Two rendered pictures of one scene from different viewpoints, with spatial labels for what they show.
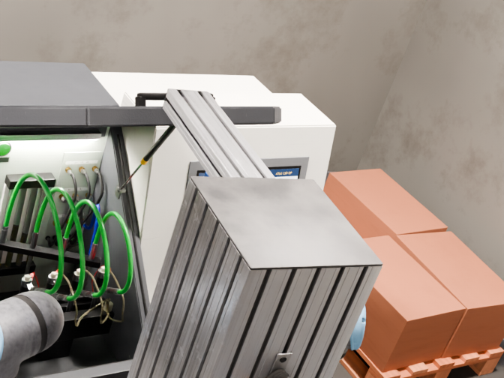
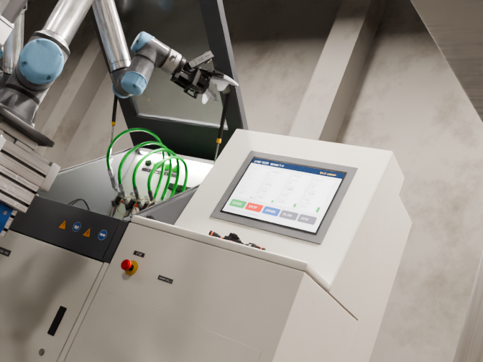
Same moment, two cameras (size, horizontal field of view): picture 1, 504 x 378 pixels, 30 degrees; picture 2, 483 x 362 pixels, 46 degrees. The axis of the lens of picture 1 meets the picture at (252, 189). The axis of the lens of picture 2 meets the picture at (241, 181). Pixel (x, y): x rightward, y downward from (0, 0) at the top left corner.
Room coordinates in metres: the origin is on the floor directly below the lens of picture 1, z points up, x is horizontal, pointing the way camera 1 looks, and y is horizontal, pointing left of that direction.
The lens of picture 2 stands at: (1.97, -1.95, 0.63)
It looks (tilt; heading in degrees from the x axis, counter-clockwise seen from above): 17 degrees up; 76
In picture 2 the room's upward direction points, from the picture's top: 23 degrees clockwise
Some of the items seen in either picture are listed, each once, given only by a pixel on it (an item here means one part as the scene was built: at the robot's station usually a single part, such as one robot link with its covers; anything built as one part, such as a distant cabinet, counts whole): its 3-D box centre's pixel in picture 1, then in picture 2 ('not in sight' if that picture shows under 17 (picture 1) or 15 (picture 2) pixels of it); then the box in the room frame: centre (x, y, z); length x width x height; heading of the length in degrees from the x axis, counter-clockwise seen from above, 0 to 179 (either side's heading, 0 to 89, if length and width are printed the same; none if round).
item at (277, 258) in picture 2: not in sight; (225, 251); (2.47, -0.10, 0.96); 0.70 x 0.22 x 0.03; 132
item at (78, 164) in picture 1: (75, 196); not in sight; (2.47, 0.51, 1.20); 0.13 x 0.03 x 0.31; 132
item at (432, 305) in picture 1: (376, 270); not in sight; (4.29, -0.77, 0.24); 1.31 x 0.90 x 0.48; 44
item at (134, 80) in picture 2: not in sight; (136, 77); (1.95, -0.20, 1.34); 0.11 x 0.08 x 0.11; 99
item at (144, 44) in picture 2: not in sight; (150, 49); (1.96, -0.22, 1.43); 0.11 x 0.08 x 0.09; 9
